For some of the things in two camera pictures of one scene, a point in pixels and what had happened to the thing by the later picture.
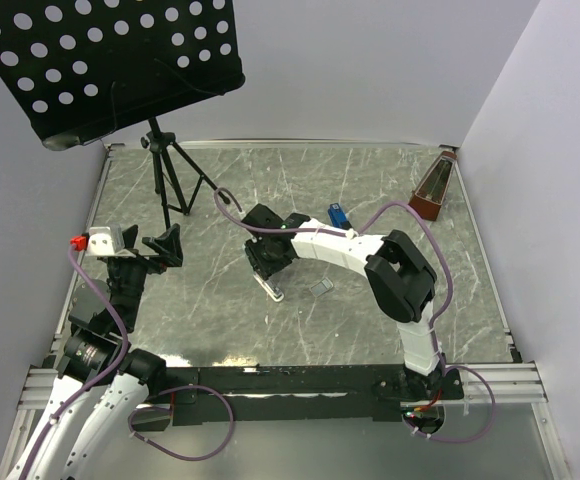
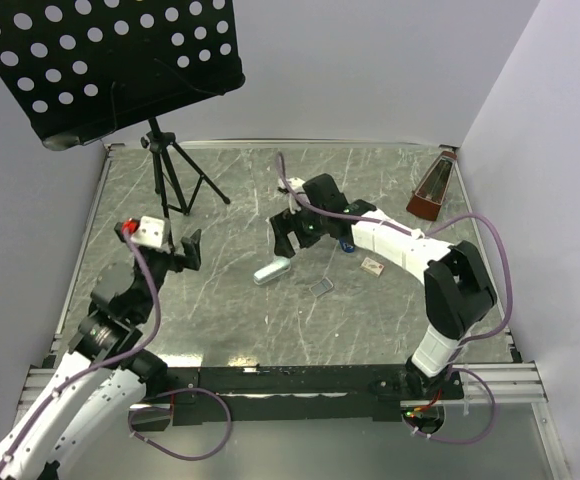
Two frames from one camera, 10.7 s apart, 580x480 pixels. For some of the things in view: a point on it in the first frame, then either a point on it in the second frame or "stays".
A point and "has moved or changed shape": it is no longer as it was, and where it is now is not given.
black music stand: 84,69 stays
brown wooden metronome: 430,192 stays
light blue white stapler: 271,286 has moved or changed shape
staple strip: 321,287 stays
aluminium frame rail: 520,382 stays
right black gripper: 267,269 to 285,223
